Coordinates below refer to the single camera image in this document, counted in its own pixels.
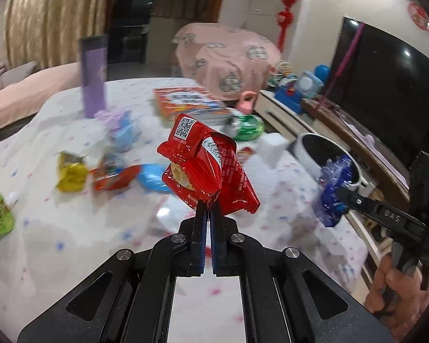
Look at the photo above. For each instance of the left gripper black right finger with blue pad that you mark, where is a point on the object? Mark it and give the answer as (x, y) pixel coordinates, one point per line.
(220, 231)

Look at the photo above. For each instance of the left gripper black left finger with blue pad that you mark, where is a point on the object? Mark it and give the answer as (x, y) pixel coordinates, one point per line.
(198, 241)

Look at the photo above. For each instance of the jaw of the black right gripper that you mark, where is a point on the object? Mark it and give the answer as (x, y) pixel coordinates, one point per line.
(375, 212)

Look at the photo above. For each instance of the blue crinkled wrapper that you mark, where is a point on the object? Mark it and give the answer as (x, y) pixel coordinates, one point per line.
(334, 174)

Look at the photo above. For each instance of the yellow snack wrapper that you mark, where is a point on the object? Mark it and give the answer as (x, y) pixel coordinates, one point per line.
(72, 172)

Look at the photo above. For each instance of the white round trash bin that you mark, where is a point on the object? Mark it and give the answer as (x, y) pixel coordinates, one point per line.
(313, 151)

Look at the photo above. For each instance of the person's right hand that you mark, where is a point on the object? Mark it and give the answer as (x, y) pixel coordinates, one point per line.
(411, 300)

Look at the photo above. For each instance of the white TV cabinet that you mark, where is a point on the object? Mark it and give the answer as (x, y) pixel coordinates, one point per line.
(282, 119)

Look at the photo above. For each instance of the orange red snack wrapper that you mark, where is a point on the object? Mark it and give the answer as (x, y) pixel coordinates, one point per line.
(113, 174)

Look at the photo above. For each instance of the white foam block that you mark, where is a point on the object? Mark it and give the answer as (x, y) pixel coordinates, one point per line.
(271, 147)

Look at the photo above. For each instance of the crushed green soda can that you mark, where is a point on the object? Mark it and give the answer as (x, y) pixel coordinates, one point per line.
(244, 127)

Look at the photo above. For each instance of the white floral tablecloth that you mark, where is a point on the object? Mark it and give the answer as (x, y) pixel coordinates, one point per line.
(59, 239)

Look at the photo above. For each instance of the black television screen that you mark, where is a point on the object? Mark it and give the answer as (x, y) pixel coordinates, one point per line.
(385, 87)

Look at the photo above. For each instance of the orange children's book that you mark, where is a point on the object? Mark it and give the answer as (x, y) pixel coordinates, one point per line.
(196, 102)

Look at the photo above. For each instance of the purple blue small packet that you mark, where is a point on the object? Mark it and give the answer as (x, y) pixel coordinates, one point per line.
(121, 129)

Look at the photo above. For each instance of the pink kettlebell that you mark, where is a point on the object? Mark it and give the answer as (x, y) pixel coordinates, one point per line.
(246, 102)

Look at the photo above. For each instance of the light blue cube toy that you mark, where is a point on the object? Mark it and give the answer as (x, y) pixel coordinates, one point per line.
(308, 85)

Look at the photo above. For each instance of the blue toy machine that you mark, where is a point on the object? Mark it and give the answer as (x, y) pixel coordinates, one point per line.
(287, 96)

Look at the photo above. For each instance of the blue spiky ball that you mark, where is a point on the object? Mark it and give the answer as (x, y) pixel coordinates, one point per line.
(322, 72)

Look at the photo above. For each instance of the pink heart-pattern furniture cover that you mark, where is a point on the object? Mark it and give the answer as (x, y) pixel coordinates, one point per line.
(226, 61)

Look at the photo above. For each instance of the pink stick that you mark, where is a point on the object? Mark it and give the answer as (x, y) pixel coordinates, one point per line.
(343, 64)

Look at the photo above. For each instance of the colourful ferris wheel toy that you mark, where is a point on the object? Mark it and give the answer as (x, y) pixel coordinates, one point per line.
(280, 73)

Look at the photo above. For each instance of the purple tall bottle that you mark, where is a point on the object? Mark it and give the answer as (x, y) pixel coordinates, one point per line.
(93, 61)

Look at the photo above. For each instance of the pink sofa cushion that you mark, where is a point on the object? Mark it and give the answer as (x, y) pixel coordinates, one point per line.
(25, 98)

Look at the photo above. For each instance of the red hanging knot decoration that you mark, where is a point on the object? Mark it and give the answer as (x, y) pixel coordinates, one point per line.
(284, 20)

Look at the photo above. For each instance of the beige curtain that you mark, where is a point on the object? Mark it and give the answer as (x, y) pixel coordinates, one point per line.
(48, 31)

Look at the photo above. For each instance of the red round wall sticker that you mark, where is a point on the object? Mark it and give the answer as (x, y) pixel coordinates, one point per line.
(418, 15)

